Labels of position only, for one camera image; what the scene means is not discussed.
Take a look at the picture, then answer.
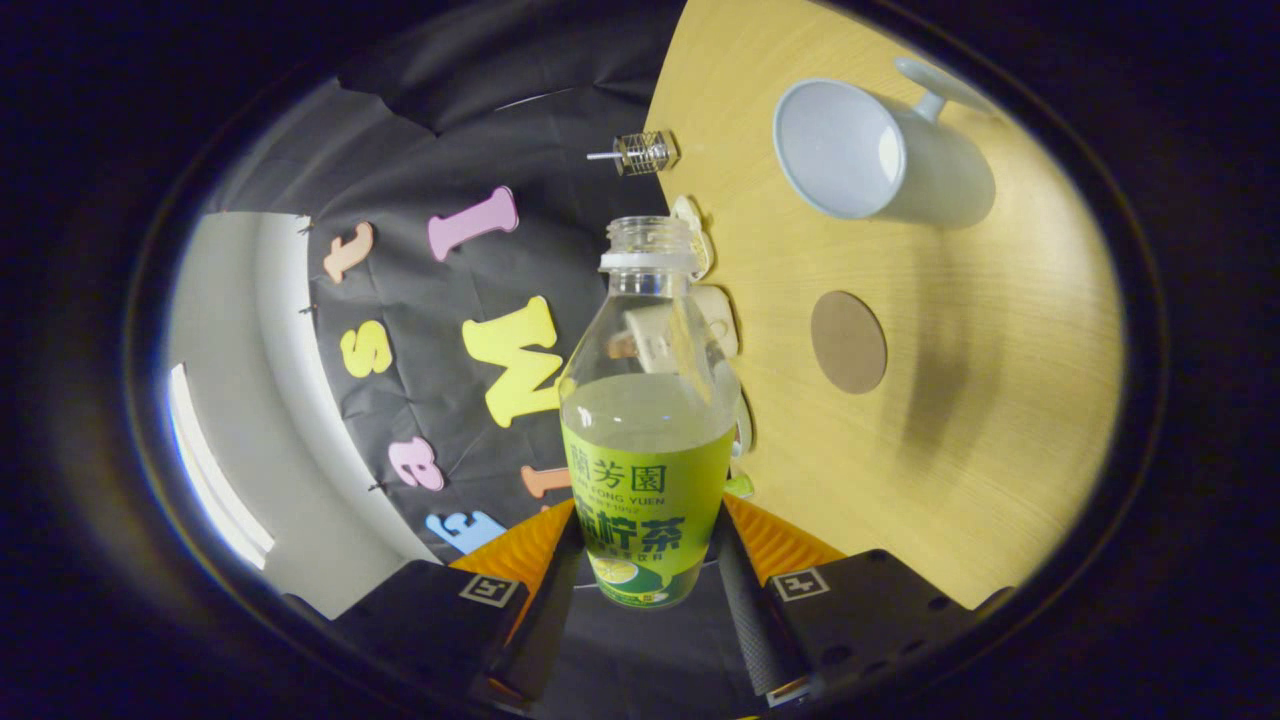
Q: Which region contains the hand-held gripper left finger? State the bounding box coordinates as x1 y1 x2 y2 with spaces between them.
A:
325 498 586 706

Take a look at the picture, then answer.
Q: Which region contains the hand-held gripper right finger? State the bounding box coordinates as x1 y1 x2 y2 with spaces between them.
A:
712 492 1016 709

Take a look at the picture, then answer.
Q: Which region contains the green label juice bottle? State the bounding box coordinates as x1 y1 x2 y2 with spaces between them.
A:
558 215 743 609

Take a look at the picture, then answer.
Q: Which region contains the round brown coaster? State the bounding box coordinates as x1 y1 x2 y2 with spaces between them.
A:
810 290 889 395

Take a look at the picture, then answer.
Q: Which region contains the white cup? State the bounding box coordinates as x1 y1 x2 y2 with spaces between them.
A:
772 57 998 230

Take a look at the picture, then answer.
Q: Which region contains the white toaster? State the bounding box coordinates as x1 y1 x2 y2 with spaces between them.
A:
690 284 740 359

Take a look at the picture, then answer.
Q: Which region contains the wooden table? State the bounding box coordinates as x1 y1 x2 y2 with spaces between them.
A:
645 0 1127 611

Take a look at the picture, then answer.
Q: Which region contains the black backdrop cloth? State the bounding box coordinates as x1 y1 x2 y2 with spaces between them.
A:
225 0 691 566

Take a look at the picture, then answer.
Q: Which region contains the white divided tray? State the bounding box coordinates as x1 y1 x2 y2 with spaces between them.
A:
671 194 714 282

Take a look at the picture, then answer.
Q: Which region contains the wire mesh utensil holder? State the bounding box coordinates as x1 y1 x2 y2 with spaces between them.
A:
613 130 682 177

